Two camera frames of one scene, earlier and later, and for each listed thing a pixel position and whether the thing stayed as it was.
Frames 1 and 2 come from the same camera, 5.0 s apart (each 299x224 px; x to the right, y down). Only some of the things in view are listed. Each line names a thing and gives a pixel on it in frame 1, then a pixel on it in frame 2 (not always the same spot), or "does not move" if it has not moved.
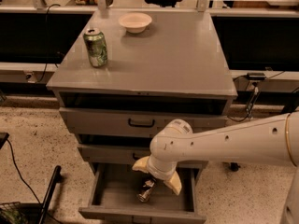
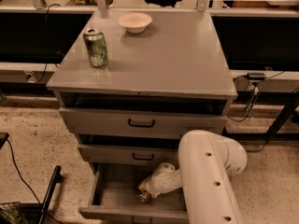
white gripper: [160, 173] -> [153, 185]
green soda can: [95, 43] does not move
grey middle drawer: [127, 153] does not move
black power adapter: [255, 76] does not move
